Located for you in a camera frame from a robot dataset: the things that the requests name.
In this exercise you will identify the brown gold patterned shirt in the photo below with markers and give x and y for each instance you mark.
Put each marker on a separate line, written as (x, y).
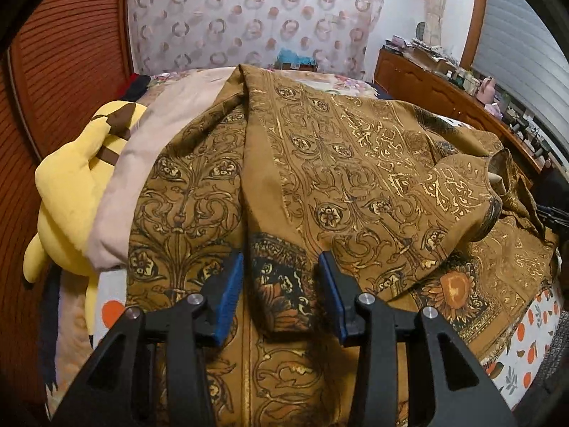
(419, 212)

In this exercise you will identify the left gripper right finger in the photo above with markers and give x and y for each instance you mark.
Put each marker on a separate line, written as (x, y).
(447, 386)

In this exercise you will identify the cardboard box with clutter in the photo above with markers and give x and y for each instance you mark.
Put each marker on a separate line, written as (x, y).
(432, 58)

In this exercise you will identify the floral quilt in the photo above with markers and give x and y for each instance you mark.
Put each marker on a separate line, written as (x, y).
(334, 84)

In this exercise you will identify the orange print bed sheet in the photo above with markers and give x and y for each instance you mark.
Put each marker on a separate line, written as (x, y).
(513, 370)

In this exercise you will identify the grey window blind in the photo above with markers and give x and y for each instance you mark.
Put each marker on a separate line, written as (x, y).
(518, 50)

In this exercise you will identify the wooden louvered wardrobe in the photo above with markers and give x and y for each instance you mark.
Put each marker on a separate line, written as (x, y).
(60, 60)

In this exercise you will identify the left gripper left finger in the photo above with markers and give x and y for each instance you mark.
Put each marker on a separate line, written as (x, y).
(114, 387)

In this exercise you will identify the yellow plush toy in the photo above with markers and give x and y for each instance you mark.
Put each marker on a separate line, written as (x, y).
(71, 182)

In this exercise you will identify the circle pattern lace curtain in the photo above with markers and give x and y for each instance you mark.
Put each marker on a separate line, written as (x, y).
(174, 35)

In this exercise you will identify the beige side curtain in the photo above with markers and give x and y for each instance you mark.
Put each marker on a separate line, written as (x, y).
(436, 4)

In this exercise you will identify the wooden sideboard cabinet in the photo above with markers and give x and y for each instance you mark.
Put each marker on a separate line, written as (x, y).
(405, 81)

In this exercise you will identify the pink bottle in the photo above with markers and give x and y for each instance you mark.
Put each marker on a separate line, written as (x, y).
(486, 91)

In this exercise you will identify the blue item on box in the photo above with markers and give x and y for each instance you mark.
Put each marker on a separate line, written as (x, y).
(289, 60)

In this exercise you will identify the pink tissue pack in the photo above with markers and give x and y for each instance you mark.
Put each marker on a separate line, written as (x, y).
(494, 110)

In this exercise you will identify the pink folded garment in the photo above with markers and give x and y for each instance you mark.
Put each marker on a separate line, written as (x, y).
(146, 164)

